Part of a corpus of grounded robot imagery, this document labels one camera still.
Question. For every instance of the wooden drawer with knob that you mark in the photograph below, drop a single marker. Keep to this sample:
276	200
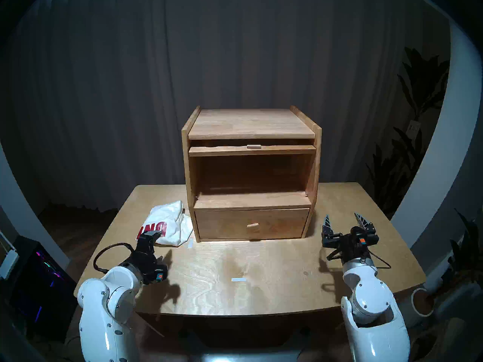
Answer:
226	225

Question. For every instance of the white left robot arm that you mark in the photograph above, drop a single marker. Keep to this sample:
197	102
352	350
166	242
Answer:
105	319

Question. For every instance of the white round plant pot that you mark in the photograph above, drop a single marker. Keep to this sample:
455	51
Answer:
415	312

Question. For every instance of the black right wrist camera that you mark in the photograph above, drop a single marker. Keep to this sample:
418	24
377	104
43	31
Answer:
357	235

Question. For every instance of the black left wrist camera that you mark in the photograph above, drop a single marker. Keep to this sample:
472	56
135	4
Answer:
161	276

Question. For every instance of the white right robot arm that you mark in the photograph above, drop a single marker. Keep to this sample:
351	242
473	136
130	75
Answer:
373	327

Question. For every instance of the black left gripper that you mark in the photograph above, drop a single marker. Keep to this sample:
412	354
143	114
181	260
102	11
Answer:
145	261

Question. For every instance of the grey curtain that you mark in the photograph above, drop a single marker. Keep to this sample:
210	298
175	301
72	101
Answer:
226	44

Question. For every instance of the wooden cabinet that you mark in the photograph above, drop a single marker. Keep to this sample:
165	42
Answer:
249	123

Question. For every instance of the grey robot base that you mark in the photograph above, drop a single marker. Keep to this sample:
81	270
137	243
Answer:
245	353

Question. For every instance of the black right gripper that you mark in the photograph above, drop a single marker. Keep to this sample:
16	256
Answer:
332	240

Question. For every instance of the tall dark leafy plant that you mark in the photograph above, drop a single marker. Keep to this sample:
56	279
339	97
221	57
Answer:
422	82

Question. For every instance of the white shirt with red print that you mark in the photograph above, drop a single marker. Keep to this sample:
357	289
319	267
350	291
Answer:
171	218

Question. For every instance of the black computer tower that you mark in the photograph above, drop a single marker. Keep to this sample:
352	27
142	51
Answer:
41	289

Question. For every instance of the white box device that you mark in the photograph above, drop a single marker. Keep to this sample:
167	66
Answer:
8	263

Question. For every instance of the white paper plant tag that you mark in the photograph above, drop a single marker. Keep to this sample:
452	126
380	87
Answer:
414	127

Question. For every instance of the wooden sliding panel with knob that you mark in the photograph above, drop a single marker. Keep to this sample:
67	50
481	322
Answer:
219	151

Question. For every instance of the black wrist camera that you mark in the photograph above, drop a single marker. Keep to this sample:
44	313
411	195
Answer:
357	235
161	276

